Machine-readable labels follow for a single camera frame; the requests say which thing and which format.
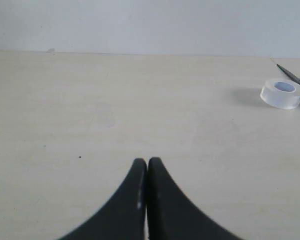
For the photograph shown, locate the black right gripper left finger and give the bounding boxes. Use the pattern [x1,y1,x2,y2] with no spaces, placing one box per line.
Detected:
[61,158,147,240]

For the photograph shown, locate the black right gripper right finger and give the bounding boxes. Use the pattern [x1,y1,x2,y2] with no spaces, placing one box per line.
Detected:
[146,157,239,240]

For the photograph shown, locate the clear tape roll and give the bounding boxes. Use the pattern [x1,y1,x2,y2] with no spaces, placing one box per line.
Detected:
[260,78,300,110]

